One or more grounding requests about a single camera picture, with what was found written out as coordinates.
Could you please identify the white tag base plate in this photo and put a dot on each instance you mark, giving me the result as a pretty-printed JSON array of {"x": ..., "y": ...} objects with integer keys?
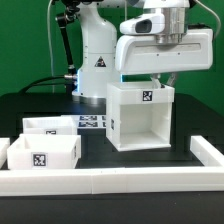
[{"x": 89, "y": 121}]

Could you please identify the white right fence wall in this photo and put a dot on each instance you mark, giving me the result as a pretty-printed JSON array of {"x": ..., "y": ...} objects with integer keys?
[{"x": 205, "y": 152}]

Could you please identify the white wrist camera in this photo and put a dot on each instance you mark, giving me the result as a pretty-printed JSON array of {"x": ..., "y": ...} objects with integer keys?
[{"x": 145, "y": 24}]

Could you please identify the white drawer tray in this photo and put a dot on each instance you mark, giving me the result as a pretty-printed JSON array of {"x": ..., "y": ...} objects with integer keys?
[
  {"x": 49, "y": 125},
  {"x": 39, "y": 151}
]

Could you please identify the white fence wall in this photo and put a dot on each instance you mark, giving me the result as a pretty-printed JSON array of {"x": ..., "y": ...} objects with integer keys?
[
  {"x": 205, "y": 152},
  {"x": 108, "y": 181}
]

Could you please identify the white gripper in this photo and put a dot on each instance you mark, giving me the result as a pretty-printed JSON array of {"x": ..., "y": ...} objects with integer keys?
[{"x": 143, "y": 55}]

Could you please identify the white front drawer tray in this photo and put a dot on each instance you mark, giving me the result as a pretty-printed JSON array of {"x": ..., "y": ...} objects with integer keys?
[{"x": 39, "y": 151}]

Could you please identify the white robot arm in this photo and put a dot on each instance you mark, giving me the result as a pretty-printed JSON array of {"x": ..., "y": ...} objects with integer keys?
[{"x": 158, "y": 41}]

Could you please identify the white front fence wall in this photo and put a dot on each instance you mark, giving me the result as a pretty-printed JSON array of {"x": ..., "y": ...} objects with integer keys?
[{"x": 108, "y": 181}]

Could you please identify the white drawer cabinet box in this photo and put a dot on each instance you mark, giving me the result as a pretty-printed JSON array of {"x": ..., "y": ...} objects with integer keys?
[{"x": 138, "y": 115}]

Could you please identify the white left fence block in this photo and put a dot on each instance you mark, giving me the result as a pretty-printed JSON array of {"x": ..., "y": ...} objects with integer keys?
[{"x": 4, "y": 145}]

